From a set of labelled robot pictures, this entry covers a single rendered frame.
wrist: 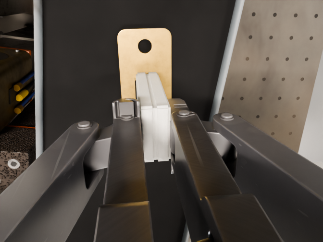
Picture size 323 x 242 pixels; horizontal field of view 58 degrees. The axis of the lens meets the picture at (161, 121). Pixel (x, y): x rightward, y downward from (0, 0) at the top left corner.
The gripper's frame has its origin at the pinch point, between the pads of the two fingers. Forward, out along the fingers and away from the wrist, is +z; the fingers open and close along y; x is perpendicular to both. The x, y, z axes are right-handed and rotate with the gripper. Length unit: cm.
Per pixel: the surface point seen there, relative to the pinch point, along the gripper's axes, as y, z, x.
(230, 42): 6.1, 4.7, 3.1
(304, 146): 94, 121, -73
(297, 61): 39, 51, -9
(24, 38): -18.8, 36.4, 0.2
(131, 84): -1.1, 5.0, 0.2
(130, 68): -1.1, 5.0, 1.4
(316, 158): 102, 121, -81
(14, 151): -13.4, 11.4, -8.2
